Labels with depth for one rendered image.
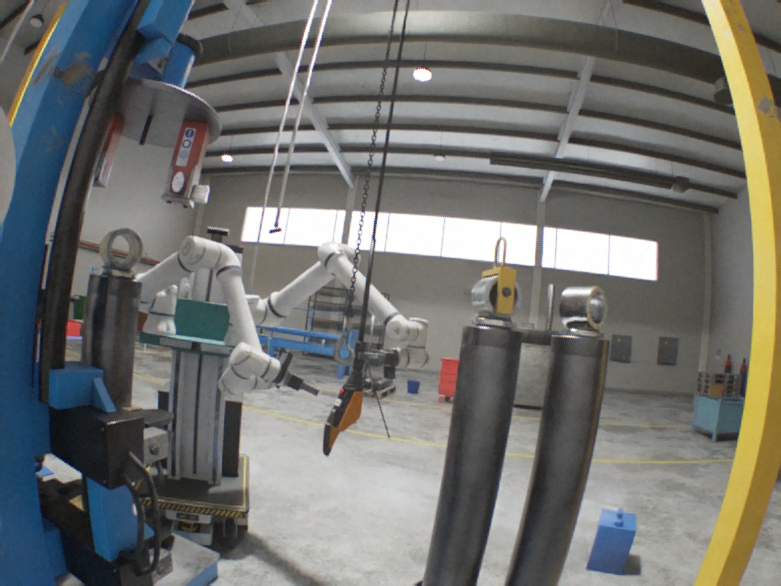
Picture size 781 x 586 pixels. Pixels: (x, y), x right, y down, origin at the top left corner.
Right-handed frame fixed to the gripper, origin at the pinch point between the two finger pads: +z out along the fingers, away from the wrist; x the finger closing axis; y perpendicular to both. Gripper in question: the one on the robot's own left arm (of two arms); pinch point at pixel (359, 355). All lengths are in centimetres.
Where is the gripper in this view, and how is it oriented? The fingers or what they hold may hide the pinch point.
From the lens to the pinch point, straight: 163.1
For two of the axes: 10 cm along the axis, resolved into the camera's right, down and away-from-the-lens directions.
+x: 5.5, 0.0, -8.3
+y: 1.2, -9.9, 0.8
